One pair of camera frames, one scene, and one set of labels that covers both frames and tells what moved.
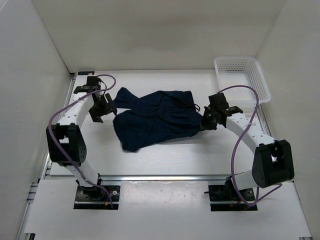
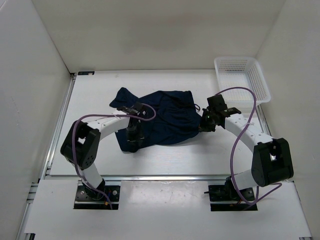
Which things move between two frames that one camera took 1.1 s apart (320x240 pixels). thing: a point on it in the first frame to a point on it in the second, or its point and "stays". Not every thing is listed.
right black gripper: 204,125 stays
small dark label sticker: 86,73 stays
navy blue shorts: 154,118 stays
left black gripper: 109,108 to 138,137
